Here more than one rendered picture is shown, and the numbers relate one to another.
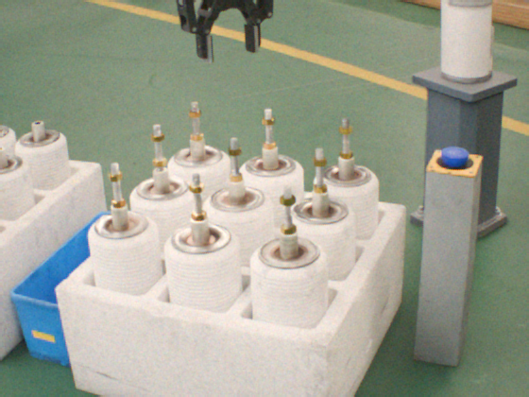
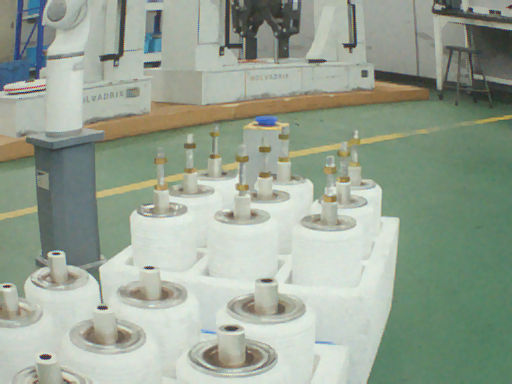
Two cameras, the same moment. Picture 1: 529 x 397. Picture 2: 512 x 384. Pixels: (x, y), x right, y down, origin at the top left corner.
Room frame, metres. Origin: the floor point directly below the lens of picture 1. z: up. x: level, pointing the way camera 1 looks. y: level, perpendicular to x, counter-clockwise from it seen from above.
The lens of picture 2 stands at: (1.29, 1.06, 0.52)
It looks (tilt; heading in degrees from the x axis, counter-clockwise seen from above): 14 degrees down; 260
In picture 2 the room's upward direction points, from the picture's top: straight up
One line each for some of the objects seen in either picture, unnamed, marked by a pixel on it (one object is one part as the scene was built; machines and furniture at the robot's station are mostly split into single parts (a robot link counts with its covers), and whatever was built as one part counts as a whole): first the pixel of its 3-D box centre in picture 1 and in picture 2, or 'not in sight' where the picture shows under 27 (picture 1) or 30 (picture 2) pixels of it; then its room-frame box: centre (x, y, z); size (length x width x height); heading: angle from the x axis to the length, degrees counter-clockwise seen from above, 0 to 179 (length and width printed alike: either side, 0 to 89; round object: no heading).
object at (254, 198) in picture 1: (237, 199); (264, 196); (1.09, 0.00, 0.25); 0.08 x 0.08 x 0.01
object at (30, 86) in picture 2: not in sight; (29, 85); (1.84, -2.25, 0.29); 0.30 x 0.30 x 0.06
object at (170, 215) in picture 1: (168, 245); (242, 280); (1.14, 0.10, 0.16); 0.10 x 0.10 x 0.18
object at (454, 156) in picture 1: (454, 158); (266, 122); (1.03, -0.30, 0.32); 0.04 x 0.04 x 0.02
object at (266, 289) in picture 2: not in sight; (266, 296); (1.17, 0.43, 0.26); 0.02 x 0.02 x 0.03
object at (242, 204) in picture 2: (161, 181); (242, 207); (1.14, 0.10, 0.26); 0.02 x 0.02 x 0.03
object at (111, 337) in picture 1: (244, 300); (264, 296); (1.09, -0.01, 0.09); 0.39 x 0.39 x 0.18; 65
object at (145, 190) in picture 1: (162, 189); (242, 217); (1.14, 0.10, 0.25); 0.08 x 0.08 x 0.01
